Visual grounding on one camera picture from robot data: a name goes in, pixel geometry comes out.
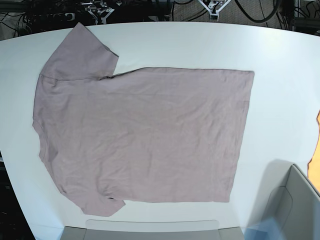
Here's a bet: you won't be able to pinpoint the black cables in background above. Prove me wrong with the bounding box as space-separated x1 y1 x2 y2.
234 0 296 23

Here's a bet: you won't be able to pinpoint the grey box at right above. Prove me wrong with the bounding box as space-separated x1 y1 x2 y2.
263 164 320 240

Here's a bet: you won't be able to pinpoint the blue translucent object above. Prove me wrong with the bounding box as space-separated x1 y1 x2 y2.
244 217 281 240

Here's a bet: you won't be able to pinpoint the grey bin at bottom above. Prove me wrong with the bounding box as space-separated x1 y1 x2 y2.
61 219 244 240

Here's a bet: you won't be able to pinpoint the orange object at right edge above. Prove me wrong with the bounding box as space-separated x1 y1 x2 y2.
307 113 320 188

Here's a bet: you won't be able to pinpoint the mauve T-shirt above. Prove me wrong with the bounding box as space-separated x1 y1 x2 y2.
33 23 255 217

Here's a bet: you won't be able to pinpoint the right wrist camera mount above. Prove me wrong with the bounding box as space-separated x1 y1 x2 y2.
81 0 115 25

